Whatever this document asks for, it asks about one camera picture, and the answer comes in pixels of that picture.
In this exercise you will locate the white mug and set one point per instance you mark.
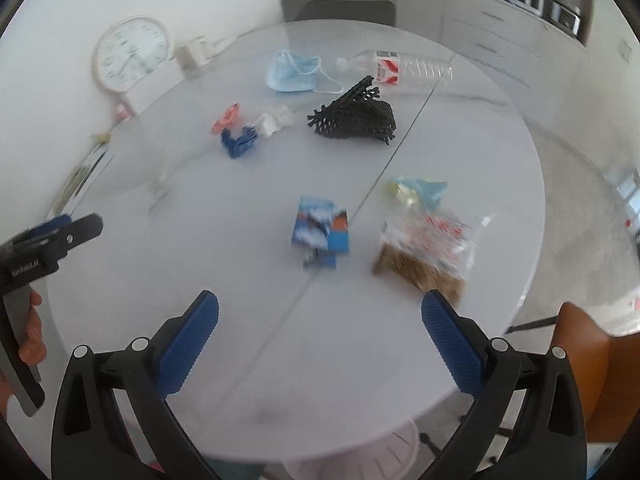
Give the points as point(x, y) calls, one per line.
point(192, 52)

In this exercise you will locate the orange chair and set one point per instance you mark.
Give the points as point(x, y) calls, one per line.
point(590, 360)

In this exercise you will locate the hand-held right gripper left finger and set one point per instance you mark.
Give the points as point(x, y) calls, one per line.
point(190, 345)

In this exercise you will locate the dark picture frame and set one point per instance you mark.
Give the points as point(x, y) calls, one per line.
point(564, 16)

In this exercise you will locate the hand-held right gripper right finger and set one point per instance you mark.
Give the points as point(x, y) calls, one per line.
point(450, 345)

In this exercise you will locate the white box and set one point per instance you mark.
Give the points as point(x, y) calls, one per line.
point(156, 87)

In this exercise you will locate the light blue yellow wrapper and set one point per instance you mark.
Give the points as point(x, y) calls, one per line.
point(425, 190)

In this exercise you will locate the clear plastic bottle red label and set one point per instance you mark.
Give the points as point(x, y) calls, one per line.
point(387, 67)

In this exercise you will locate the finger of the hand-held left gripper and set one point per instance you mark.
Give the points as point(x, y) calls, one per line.
point(85, 228)
point(52, 223)

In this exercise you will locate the clear bag with brown contents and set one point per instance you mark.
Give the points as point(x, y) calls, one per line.
point(415, 260)

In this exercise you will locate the white tissue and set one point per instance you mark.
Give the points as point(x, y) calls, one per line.
point(270, 121)

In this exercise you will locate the black foam net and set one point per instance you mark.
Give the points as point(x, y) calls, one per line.
point(355, 115)

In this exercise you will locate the crushed blue carton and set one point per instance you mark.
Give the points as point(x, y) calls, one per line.
point(315, 225)

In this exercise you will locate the white round wall clock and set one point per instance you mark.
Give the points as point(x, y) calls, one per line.
point(131, 52)

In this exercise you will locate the white wall socket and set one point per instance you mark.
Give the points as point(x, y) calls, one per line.
point(627, 51)

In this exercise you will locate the white paper sheet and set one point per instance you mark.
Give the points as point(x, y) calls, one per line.
point(80, 180)

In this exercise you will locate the blue face mask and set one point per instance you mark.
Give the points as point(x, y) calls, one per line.
point(290, 72)

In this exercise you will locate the person's left hand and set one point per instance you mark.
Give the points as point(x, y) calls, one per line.
point(32, 347)

